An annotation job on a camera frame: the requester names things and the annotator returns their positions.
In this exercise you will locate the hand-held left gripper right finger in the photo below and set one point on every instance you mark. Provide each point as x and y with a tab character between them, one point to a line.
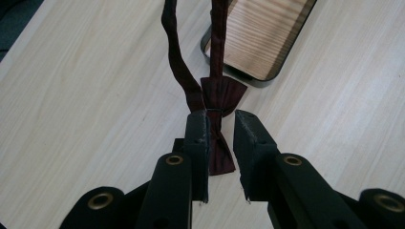
280	184

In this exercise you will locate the black hook rack wooden base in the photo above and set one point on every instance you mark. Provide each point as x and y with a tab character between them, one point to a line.
259	35

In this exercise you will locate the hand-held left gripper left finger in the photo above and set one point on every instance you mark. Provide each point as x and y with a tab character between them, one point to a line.
178	178

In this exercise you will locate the dark maroon bow tie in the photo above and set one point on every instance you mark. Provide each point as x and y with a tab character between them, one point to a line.
219	92

